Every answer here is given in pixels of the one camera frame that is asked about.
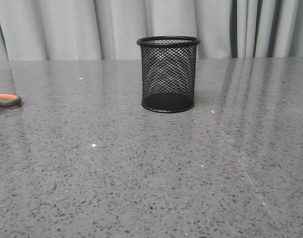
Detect grey pleated curtain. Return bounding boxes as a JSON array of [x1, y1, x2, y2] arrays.
[[0, 0, 303, 61]]

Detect black mesh pen bucket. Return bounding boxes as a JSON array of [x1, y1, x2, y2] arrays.
[[136, 36, 200, 113]]

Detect grey orange handled scissors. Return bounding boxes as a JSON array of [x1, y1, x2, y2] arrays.
[[0, 93, 22, 108]]

